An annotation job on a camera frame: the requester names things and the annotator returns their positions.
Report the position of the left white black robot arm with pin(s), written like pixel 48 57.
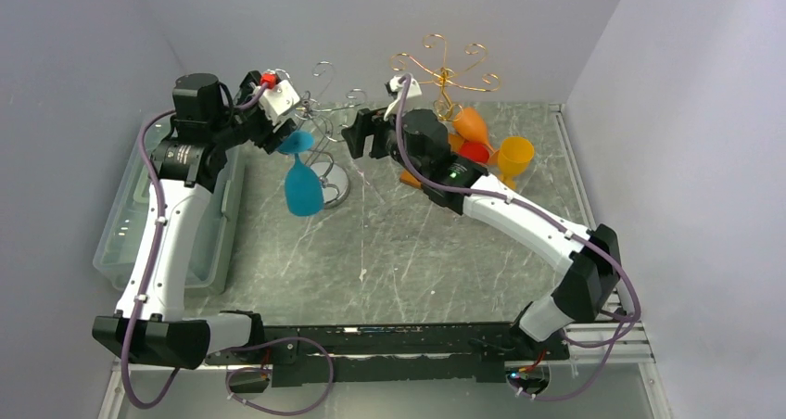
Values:
pixel 183 170

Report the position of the yellow plastic wine glass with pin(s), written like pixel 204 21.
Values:
pixel 512 159

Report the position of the red plastic wine glass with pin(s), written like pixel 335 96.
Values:
pixel 476 152

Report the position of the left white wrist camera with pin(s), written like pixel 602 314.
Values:
pixel 278 98

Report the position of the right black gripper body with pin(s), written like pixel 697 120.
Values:
pixel 395 152

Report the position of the clear plastic storage box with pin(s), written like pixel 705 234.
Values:
pixel 209 264

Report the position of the orange plastic wine glass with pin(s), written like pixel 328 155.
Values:
pixel 473 128

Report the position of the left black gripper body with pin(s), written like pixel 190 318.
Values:
pixel 248 120

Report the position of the gold wire glass rack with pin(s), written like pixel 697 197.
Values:
pixel 444 78

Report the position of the silver wire glass rack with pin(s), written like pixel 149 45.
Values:
pixel 334 180

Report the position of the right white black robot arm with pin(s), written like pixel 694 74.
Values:
pixel 583 257

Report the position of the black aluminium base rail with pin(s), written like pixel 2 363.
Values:
pixel 292 356

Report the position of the blue plastic wine glass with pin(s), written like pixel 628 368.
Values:
pixel 303 188

